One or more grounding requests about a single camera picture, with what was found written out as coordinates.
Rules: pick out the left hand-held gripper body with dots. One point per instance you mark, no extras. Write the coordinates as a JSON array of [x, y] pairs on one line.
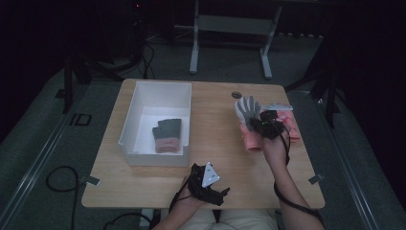
[[209, 177]]

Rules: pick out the white metal desk frame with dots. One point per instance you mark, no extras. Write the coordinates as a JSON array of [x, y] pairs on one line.
[[234, 24]]

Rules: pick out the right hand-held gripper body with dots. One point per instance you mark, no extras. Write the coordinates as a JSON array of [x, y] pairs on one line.
[[271, 126]]

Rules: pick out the white box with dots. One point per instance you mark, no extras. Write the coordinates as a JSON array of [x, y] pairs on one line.
[[150, 105]]

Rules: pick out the dark equipment with red light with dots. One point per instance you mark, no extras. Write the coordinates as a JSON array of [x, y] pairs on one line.
[[138, 28]]

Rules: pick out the black tripod stand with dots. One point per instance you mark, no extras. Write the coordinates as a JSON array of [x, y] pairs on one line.
[[78, 72], [325, 80]]

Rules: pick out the person's beige trousers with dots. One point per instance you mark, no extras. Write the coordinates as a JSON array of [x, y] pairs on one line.
[[242, 220]]

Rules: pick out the pink glove with grey palm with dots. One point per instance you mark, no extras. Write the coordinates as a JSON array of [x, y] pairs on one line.
[[247, 108]]

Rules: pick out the person's right hand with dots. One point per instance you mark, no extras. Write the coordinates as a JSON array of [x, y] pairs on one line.
[[274, 151]]

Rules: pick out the person's left hand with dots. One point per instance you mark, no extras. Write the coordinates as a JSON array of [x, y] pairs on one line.
[[188, 199]]

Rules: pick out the white table leg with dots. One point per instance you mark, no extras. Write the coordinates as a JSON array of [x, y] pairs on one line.
[[146, 217]]

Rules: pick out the metal floor rail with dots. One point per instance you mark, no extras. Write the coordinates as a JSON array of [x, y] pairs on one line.
[[38, 159], [348, 179]]

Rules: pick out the pink glove with printed patch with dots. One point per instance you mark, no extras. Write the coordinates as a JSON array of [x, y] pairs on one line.
[[292, 126]]

